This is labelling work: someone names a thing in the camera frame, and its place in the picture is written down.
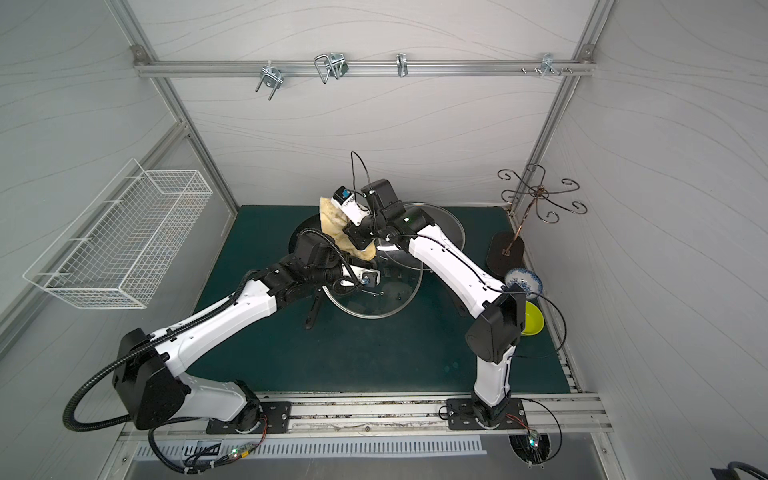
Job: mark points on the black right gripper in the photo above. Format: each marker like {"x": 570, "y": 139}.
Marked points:
{"x": 360, "y": 241}

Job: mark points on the yellow cleaning cloth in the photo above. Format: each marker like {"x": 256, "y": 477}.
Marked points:
{"x": 333, "y": 220}

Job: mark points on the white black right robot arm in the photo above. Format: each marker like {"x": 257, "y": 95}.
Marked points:
{"x": 498, "y": 310}

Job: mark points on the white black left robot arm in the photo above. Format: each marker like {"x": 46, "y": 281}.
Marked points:
{"x": 155, "y": 386}

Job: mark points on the right black frying pan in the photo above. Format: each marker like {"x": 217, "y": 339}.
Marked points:
{"x": 406, "y": 260}

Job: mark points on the black base copper hook stand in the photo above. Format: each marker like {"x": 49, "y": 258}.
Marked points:
{"x": 530, "y": 197}

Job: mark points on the blue white ceramic bowl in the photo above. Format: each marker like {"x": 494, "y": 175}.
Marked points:
{"x": 527, "y": 280}

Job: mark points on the metal u-bolt clamp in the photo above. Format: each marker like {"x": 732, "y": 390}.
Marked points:
{"x": 271, "y": 79}
{"x": 331, "y": 65}

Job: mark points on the lime green bowl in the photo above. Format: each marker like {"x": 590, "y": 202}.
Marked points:
{"x": 534, "y": 320}

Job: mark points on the left metal u-bolt clamp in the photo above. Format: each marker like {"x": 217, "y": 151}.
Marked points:
{"x": 271, "y": 79}

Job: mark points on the white vent grille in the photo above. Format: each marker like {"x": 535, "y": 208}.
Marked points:
{"x": 338, "y": 447}

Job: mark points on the right metal bolt clamp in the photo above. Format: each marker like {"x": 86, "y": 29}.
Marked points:
{"x": 547, "y": 67}

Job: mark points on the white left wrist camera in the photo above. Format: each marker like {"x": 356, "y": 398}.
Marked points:
{"x": 366, "y": 277}

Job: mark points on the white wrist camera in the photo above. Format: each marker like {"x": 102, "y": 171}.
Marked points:
{"x": 345, "y": 200}
{"x": 366, "y": 277}

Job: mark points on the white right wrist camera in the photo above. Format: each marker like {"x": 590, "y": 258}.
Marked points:
{"x": 345, "y": 200}

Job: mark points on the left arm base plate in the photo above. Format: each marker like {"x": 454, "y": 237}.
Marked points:
{"x": 269, "y": 417}

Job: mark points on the horizontal aluminium rail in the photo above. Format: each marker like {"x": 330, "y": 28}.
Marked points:
{"x": 357, "y": 68}

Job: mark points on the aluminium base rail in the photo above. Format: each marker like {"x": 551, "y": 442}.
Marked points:
{"x": 305, "y": 415}

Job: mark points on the white wire basket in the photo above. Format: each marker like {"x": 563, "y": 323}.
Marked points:
{"x": 115, "y": 253}

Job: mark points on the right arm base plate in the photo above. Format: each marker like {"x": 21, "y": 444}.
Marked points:
{"x": 471, "y": 414}

